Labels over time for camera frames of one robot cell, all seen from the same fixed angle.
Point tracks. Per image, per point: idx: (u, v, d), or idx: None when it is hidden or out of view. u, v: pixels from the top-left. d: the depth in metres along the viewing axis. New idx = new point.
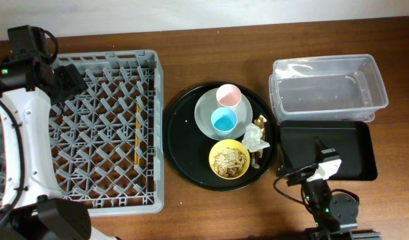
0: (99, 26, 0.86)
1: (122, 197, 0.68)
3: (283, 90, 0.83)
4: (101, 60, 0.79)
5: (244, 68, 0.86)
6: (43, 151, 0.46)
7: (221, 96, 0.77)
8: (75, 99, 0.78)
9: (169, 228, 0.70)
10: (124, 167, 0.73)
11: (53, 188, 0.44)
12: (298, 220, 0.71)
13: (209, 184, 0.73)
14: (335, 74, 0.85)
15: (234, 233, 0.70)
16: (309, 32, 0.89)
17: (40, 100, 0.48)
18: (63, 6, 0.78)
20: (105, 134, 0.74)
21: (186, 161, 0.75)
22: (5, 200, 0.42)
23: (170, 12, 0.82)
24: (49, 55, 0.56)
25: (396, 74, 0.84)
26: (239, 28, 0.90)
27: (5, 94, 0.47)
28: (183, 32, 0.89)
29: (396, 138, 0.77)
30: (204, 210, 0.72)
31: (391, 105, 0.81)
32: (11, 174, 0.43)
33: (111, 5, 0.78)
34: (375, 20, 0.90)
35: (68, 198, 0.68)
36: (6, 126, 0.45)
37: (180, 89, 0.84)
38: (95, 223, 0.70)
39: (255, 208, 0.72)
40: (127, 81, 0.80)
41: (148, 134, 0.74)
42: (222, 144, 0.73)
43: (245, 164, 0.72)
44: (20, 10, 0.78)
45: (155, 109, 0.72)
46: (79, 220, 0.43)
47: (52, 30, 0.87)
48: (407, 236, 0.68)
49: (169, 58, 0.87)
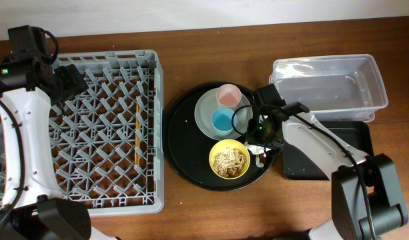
0: (99, 25, 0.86)
1: (122, 197, 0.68)
3: (283, 90, 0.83)
4: (101, 60, 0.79)
5: (244, 69, 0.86)
6: (45, 152, 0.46)
7: (221, 96, 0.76)
8: (75, 99, 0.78)
9: (168, 228, 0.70)
10: (124, 167, 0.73)
11: (53, 188, 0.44)
12: (298, 220, 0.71)
13: (209, 184, 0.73)
14: (335, 73, 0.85)
15: (233, 233, 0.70)
16: (309, 32, 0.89)
17: (40, 101, 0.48)
18: (63, 6, 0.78)
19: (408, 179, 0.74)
20: (105, 134, 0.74)
21: (185, 161, 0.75)
22: (5, 200, 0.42)
23: (170, 12, 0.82)
24: (49, 54, 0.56)
25: (396, 74, 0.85)
26: (238, 28, 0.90)
27: (5, 94, 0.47)
28: (183, 32, 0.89)
29: (394, 140, 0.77)
30: (203, 210, 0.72)
31: (391, 105, 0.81)
32: (13, 174, 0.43)
33: (110, 4, 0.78)
34: (375, 20, 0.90)
35: (68, 198, 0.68)
36: (6, 124, 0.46)
37: (180, 89, 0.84)
38: (96, 223, 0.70)
39: (255, 208, 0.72)
40: (127, 81, 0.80)
41: (148, 134, 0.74)
42: (222, 144, 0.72)
43: (245, 164, 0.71)
44: (21, 10, 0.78)
45: (155, 109, 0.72)
46: (79, 220, 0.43)
47: (53, 30, 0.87)
48: (406, 236, 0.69)
49: (169, 58, 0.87)
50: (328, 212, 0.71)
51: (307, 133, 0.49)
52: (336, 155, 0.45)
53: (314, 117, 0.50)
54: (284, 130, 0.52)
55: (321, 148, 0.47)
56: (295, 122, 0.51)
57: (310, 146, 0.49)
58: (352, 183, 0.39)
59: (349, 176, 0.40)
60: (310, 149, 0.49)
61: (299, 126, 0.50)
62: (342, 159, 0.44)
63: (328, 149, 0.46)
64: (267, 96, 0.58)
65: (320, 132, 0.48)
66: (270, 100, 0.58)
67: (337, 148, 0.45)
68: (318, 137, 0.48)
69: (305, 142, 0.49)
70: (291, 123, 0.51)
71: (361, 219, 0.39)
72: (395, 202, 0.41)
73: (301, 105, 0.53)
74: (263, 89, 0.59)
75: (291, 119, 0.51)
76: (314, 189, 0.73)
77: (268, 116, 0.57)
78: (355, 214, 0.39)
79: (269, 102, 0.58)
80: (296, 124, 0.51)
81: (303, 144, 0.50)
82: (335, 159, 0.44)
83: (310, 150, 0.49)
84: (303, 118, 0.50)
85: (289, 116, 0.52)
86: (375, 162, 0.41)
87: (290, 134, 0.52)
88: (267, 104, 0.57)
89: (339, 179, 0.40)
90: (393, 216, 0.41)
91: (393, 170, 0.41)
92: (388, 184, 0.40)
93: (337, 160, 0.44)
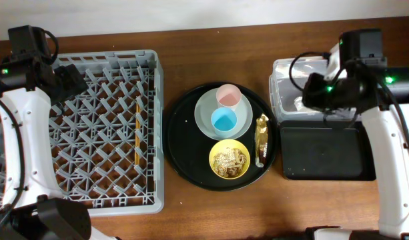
0: (99, 25, 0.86)
1: (122, 197, 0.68)
3: (284, 90, 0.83)
4: (101, 60, 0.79)
5: (244, 68, 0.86)
6: (45, 152, 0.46)
7: (221, 96, 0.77)
8: (75, 99, 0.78)
9: (168, 228, 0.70)
10: (124, 167, 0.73)
11: (53, 188, 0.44)
12: (298, 220, 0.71)
13: (209, 184, 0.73)
14: None
15: (233, 233, 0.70)
16: (309, 32, 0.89)
17: (40, 101, 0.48)
18: (63, 6, 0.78)
19: None
20: (105, 134, 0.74)
21: (186, 160, 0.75)
22: (5, 200, 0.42)
23: (170, 12, 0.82)
24: (49, 54, 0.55)
25: None
26: (239, 28, 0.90)
27: (5, 94, 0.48)
28: (183, 33, 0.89)
29: None
30: (203, 210, 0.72)
31: None
32: (13, 174, 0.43)
33: (110, 4, 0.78)
34: (375, 20, 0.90)
35: (68, 198, 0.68)
36: (6, 124, 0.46)
37: (180, 88, 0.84)
38: (96, 223, 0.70)
39: (255, 208, 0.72)
40: (127, 81, 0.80)
41: (148, 134, 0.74)
42: (223, 144, 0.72)
43: (245, 164, 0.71)
44: (20, 10, 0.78)
45: (155, 109, 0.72)
46: (79, 220, 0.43)
47: (52, 30, 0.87)
48: None
49: (169, 58, 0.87)
50: (328, 212, 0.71)
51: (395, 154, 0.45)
52: None
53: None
54: (377, 114, 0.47)
55: (400, 187, 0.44)
56: (392, 126, 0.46)
57: (387, 168, 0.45)
58: None
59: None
60: (387, 171, 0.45)
61: (393, 136, 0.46)
62: None
63: (405, 192, 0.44)
64: (365, 46, 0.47)
65: None
66: (366, 55, 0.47)
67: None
68: (406, 170, 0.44)
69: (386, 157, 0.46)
70: (385, 124, 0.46)
71: None
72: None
73: None
74: (364, 36, 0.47)
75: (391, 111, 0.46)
76: (314, 189, 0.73)
77: (354, 76, 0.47)
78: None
79: (366, 57, 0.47)
80: (391, 130, 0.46)
81: (383, 156, 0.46)
82: (407, 212, 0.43)
83: (385, 166, 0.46)
84: (404, 132, 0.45)
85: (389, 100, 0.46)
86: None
87: (375, 130, 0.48)
88: (363, 58, 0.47)
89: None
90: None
91: None
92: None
93: None
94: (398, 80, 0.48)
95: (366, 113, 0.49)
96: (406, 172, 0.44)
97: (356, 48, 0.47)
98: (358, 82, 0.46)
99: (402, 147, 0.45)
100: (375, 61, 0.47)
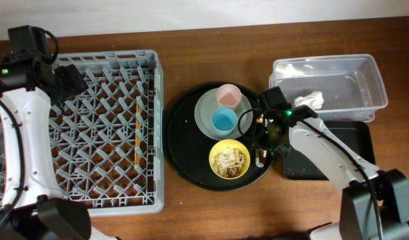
0: (99, 26, 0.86)
1: (122, 197, 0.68)
3: (284, 90, 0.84)
4: (101, 60, 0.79)
5: (244, 68, 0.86)
6: (45, 152, 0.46)
7: (221, 96, 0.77)
8: (75, 99, 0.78)
9: (168, 228, 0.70)
10: (124, 167, 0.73)
11: (53, 188, 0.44)
12: (298, 220, 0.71)
13: (209, 184, 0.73)
14: (335, 73, 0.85)
15: (234, 233, 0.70)
16: (309, 32, 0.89)
17: (40, 100, 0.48)
18: (63, 6, 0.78)
19: None
20: (105, 134, 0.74)
21: (186, 161, 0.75)
22: (5, 200, 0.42)
23: (170, 12, 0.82)
24: (49, 54, 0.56)
25: (396, 74, 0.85)
26: (239, 28, 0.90)
27: (5, 94, 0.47)
28: (183, 32, 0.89)
29: (395, 139, 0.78)
30: (204, 210, 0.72)
31: (391, 105, 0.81)
32: (13, 174, 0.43)
33: (110, 4, 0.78)
34: (375, 21, 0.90)
35: (69, 198, 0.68)
36: (5, 124, 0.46)
37: (180, 88, 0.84)
38: (96, 223, 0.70)
39: (255, 208, 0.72)
40: (127, 81, 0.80)
41: (148, 134, 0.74)
42: (223, 144, 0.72)
43: (245, 164, 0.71)
44: (20, 10, 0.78)
45: (155, 109, 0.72)
46: (79, 220, 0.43)
47: (53, 30, 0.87)
48: None
49: (169, 57, 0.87)
50: (328, 212, 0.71)
51: (317, 142, 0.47)
52: (347, 167, 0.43)
53: (322, 124, 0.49)
54: (291, 134, 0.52)
55: (330, 159, 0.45)
56: (303, 129, 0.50)
57: (320, 157, 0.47)
58: (364, 200, 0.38)
59: (361, 192, 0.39)
60: (320, 162, 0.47)
61: (307, 134, 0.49)
62: (353, 173, 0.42)
63: (338, 162, 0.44)
64: (273, 99, 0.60)
65: (330, 141, 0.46)
66: (275, 104, 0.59)
67: (347, 160, 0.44)
68: (327, 146, 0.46)
69: (314, 150, 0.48)
70: (300, 130, 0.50)
71: (369, 234, 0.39)
72: (405, 218, 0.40)
73: (309, 108, 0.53)
74: (269, 93, 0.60)
75: (300, 126, 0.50)
76: (314, 189, 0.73)
77: (273, 120, 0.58)
78: (364, 230, 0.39)
79: (275, 106, 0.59)
80: (303, 132, 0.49)
81: (313, 154, 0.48)
82: (345, 172, 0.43)
83: (319, 160, 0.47)
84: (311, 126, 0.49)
85: (297, 122, 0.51)
86: (387, 176, 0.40)
87: (298, 141, 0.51)
88: (273, 107, 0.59)
89: (350, 195, 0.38)
90: (403, 230, 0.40)
91: (407, 186, 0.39)
92: (401, 202, 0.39)
93: (348, 174, 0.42)
94: (298, 112, 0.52)
95: (291, 142, 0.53)
96: (330, 150, 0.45)
97: (267, 100, 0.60)
98: (274, 124, 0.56)
99: (317, 137, 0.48)
100: (284, 106, 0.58)
